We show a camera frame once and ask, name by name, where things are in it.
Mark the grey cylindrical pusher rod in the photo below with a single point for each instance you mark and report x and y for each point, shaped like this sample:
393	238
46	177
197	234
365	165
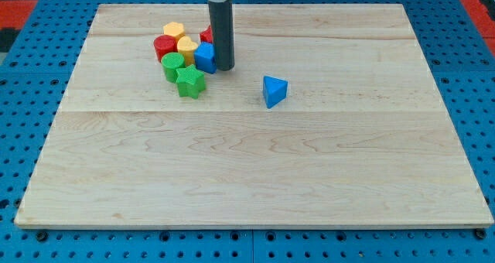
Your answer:
221	23

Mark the wooden board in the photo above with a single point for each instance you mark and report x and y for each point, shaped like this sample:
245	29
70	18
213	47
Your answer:
363	139

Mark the blue cube block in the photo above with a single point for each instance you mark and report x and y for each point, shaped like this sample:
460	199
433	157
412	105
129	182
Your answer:
205	58

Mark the yellow hexagon block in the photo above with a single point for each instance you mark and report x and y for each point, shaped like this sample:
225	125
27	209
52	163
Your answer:
174	29

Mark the green star block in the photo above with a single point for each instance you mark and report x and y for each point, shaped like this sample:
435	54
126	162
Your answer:
190	81

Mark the blue triangle block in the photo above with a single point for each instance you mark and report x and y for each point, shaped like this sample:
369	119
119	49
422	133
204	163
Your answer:
274	90

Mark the red block behind rod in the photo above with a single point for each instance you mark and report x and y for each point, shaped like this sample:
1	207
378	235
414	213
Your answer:
206	36

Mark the yellow heart block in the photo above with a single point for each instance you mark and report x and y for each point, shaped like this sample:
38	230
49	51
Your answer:
187	47

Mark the red cylinder block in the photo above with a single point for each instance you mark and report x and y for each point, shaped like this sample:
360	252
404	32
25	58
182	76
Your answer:
163	45

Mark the green cylinder block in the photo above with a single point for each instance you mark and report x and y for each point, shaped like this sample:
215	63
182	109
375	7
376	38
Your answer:
171	62

